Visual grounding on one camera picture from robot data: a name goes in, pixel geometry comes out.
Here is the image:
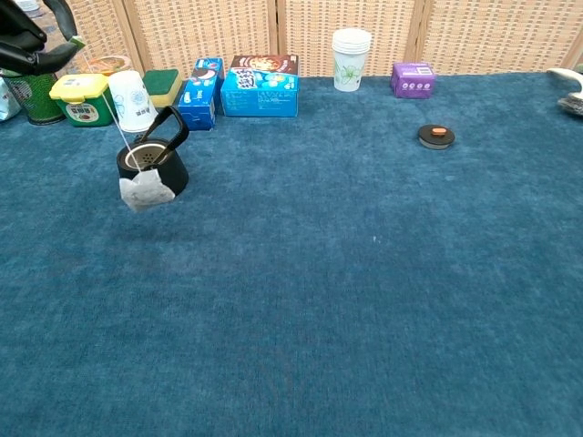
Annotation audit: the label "bamboo folding screen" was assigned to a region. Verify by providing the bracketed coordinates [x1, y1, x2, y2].
[0, 0, 583, 79]

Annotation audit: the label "white plastic spoon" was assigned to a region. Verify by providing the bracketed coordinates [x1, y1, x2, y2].
[546, 67, 583, 97]

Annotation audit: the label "black teapot lid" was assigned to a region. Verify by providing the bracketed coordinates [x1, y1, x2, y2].
[417, 123, 456, 150]

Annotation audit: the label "black teapot with handle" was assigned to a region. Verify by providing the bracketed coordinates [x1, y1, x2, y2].
[116, 106, 190, 198]

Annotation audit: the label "blue carpet table cover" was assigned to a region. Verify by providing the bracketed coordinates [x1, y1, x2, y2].
[0, 70, 583, 437]

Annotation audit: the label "blue chocolate cookie box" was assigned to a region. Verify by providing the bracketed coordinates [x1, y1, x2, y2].
[220, 55, 300, 118]

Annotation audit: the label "green yellow sponge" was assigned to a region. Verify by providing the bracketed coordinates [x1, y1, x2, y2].
[142, 68, 182, 109]

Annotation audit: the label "blue Oreo box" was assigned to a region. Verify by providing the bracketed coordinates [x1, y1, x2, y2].
[178, 57, 226, 132]

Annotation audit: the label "stacked white paper cups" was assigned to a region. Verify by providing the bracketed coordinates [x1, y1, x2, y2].
[331, 27, 373, 93]

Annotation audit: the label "green tub with yellow lid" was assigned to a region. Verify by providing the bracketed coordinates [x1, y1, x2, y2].
[48, 73, 117, 128]

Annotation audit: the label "white tissue pack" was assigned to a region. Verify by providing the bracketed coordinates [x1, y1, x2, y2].
[0, 76, 22, 122]

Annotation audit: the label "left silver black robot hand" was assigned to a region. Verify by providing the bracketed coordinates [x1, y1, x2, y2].
[0, 0, 86, 76]

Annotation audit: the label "upturned white paper cup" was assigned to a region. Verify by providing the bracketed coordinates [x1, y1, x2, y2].
[107, 69, 159, 134]

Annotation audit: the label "green cylindrical can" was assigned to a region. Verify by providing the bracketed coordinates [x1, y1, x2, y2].
[2, 67, 66, 126]

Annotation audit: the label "tea bag with string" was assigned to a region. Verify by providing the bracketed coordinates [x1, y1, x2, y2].
[68, 36, 177, 213]

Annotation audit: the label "purple small box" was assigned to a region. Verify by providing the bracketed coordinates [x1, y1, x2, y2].
[390, 62, 436, 100]

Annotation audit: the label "orange jelly cup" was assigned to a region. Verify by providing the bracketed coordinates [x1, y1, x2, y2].
[84, 55, 133, 76]

